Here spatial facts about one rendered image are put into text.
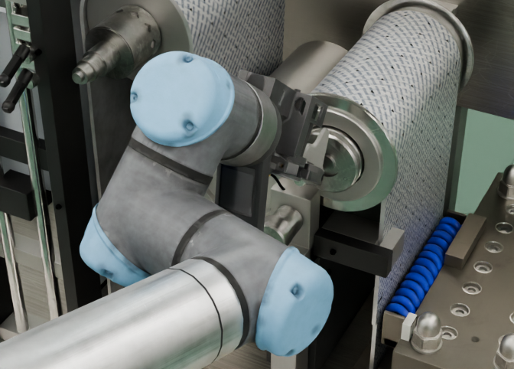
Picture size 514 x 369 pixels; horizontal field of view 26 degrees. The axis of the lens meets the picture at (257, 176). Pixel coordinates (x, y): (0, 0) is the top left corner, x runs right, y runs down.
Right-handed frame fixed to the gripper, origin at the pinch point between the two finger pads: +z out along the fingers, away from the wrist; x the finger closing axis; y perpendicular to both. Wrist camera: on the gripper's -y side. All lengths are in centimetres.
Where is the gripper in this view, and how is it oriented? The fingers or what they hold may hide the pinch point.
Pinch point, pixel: (302, 176)
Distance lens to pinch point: 119.4
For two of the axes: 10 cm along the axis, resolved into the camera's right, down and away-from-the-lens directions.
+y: 3.0, -9.6, 0.2
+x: -8.9, -2.7, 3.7
